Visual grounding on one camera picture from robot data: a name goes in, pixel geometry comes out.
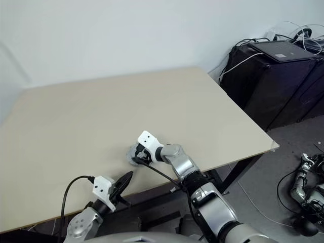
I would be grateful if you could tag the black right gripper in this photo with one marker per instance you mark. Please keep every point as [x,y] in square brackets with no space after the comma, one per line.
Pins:
[143,154]

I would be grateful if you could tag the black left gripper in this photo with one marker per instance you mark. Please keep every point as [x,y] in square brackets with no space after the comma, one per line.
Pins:
[117,193]

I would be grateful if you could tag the silver motor end cap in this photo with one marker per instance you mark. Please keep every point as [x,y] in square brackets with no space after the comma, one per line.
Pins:
[129,155]

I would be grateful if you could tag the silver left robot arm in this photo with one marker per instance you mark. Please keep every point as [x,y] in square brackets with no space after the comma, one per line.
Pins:
[81,224]

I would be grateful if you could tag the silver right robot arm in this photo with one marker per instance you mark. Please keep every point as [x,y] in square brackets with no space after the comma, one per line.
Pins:
[207,200]

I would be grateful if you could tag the spare robot arm on floor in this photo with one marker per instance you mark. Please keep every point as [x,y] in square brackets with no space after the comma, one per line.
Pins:
[300,188]

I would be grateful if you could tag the grey robot torso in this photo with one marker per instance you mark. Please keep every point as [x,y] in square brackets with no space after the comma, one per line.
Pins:
[141,239]

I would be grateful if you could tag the clear table corner protector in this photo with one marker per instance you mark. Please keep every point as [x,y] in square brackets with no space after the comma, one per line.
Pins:
[276,146]

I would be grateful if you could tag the large black cabinet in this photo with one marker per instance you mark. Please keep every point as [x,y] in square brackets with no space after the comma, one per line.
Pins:
[268,88]

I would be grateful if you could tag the black laptop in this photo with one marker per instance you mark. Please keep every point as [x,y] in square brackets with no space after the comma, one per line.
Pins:
[283,51]

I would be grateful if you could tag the black rounded floor object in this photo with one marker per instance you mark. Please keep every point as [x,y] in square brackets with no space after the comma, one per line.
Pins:
[307,226]

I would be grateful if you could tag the white power adapter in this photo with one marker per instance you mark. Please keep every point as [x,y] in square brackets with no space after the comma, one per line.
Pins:
[272,35]

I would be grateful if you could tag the black cabinet with rounded panel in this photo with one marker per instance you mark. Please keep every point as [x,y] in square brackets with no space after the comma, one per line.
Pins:
[311,93]

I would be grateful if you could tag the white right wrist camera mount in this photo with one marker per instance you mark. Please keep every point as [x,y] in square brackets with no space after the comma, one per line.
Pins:
[149,141]

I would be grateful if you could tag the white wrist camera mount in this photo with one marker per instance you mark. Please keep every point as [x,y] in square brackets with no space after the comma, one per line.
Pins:
[149,141]
[102,188]

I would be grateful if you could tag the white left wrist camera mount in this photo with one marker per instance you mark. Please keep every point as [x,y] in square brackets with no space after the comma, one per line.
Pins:
[102,188]

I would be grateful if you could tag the black table frame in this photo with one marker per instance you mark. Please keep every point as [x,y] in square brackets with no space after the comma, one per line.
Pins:
[157,197]

